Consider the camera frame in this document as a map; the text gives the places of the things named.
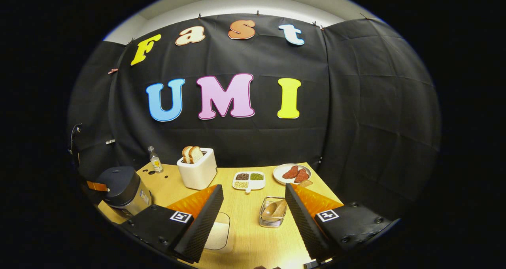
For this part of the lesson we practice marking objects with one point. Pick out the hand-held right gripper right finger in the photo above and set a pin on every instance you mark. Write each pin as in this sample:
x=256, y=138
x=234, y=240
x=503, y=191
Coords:
x=304, y=225

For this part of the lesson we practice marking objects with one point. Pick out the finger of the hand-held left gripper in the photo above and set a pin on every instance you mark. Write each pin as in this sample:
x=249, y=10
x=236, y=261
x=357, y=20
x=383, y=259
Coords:
x=97, y=186

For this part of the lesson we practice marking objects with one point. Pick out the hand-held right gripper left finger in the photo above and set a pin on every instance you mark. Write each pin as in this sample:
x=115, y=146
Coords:
x=205, y=225

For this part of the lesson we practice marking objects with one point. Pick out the dark rice cooker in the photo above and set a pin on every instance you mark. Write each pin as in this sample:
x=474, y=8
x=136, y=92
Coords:
x=122, y=182

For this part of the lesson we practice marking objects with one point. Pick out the clear plastic container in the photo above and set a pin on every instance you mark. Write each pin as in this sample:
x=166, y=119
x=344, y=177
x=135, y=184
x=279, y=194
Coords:
x=222, y=217

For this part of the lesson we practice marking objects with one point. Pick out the red meat slice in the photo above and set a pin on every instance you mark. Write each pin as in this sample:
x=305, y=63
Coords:
x=301, y=176
x=290, y=172

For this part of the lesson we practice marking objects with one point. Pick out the white toaster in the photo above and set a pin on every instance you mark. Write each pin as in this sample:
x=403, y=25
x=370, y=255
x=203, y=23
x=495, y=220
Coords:
x=197, y=174

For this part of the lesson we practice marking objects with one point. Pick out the pale beans heap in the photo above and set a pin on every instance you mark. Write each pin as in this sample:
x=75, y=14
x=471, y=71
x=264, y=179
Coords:
x=241, y=184

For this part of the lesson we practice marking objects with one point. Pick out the white round plate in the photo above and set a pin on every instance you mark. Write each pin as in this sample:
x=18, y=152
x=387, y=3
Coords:
x=278, y=174

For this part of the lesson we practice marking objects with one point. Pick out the brown beans heap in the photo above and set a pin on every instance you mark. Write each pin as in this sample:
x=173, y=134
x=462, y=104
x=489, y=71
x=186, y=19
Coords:
x=242, y=176

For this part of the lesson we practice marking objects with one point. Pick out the white divided dish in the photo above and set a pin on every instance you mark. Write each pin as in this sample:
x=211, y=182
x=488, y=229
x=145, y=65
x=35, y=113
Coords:
x=257, y=185

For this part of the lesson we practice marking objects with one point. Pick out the small clear bottle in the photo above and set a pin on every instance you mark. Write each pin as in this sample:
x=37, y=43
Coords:
x=155, y=164

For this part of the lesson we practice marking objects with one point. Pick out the green beans heap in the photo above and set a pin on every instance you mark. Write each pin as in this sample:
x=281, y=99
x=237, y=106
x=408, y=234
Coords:
x=256, y=176

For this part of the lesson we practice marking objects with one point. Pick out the toasted bread slice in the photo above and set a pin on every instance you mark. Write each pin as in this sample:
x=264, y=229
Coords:
x=196, y=154
x=185, y=154

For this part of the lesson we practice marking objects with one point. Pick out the black backdrop cloth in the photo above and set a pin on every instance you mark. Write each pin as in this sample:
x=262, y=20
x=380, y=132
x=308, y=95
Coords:
x=355, y=103

